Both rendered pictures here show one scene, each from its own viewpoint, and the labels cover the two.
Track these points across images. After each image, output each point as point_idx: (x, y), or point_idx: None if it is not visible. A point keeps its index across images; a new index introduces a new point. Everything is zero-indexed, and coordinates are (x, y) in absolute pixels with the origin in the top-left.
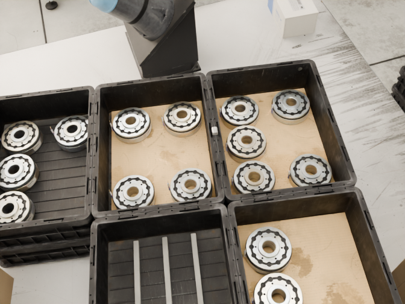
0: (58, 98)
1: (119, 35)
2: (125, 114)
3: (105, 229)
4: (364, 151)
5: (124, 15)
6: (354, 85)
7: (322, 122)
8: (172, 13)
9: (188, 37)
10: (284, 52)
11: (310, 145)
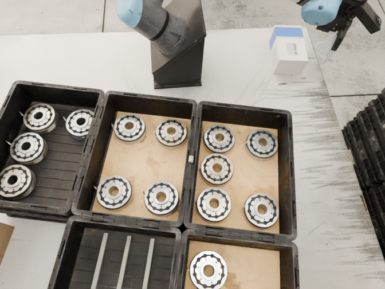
0: (74, 93)
1: (145, 39)
2: (126, 118)
3: (80, 223)
4: (310, 189)
5: (144, 32)
6: (318, 129)
7: (283, 168)
8: (186, 39)
9: (195, 61)
10: (271, 86)
11: (268, 183)
